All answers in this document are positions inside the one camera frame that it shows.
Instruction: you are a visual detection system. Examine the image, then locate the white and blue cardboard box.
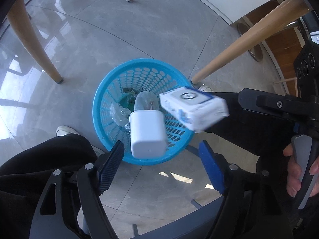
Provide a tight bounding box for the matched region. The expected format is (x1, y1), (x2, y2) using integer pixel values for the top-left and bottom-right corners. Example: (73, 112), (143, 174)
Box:
(159, 86), (230, 133)

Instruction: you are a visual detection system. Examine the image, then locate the clear plastic bag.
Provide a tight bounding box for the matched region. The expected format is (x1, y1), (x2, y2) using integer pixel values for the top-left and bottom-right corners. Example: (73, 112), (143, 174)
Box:
(109, 103), (132, 130)

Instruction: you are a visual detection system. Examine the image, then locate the wooden cabinet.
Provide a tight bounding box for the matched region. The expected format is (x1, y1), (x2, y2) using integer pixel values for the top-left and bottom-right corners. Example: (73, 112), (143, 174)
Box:
(232, 0), (311, 97)

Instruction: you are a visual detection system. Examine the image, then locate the blue plastic basket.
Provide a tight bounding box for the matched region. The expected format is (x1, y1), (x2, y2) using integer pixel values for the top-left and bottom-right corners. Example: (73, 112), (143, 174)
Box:
(92, 58), (196, 166)

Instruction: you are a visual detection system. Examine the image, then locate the wooden bar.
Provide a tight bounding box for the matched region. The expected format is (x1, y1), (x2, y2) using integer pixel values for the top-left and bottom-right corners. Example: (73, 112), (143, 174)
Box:
(273, 77), (296, 85)

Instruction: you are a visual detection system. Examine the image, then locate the person's left leg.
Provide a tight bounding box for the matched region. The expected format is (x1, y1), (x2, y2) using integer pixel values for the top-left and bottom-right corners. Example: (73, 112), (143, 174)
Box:
(0, 134), (98, 239)

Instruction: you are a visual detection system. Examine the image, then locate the small plain white box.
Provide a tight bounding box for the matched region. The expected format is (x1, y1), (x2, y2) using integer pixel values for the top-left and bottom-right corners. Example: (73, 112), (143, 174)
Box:
(129, 110), (166, 159)

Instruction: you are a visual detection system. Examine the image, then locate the person's right hand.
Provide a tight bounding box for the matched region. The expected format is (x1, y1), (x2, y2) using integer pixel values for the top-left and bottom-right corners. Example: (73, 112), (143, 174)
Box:
(283, 144), (319, 198)

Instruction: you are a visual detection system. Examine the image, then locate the clear plastic wrapper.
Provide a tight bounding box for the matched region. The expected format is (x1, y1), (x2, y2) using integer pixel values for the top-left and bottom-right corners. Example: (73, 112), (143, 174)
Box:
(134, 91), (160, 112)

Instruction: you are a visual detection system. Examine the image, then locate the person's left white shoe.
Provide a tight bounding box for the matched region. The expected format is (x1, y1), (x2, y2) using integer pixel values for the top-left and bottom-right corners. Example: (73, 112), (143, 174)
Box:
(56, 125), (81, 138)

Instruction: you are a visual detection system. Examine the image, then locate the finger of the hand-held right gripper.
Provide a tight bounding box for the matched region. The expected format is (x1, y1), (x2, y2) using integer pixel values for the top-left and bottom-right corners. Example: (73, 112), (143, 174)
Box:
(238, 88), (311, 120)

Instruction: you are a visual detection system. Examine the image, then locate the green scouring pad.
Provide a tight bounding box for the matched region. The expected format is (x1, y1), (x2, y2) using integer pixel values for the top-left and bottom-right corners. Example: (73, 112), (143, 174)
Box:
(119, 92), (136, 110)

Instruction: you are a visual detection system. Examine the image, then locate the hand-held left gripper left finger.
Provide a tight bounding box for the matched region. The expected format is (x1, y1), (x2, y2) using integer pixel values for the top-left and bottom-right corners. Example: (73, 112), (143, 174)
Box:
(29, 140), (125, 239)

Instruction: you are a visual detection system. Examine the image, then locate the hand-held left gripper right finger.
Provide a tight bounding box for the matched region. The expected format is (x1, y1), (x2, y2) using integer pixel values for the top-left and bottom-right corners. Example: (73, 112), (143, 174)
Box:
(199, 140), (295, 239)

